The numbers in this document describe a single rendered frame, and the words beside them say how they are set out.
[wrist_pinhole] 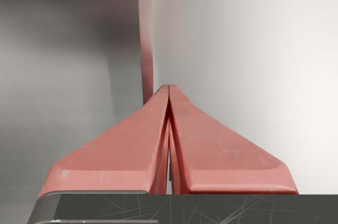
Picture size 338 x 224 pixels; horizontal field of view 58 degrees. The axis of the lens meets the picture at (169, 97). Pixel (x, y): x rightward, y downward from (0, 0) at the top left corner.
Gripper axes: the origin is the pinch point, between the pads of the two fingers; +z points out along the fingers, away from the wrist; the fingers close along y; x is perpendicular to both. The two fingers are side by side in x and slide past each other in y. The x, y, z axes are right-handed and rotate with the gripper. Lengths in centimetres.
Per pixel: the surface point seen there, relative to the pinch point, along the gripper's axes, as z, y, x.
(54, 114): 2.3, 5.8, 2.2
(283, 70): 3.2, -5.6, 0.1
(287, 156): 3.3, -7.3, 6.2
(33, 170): 2.1, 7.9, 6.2
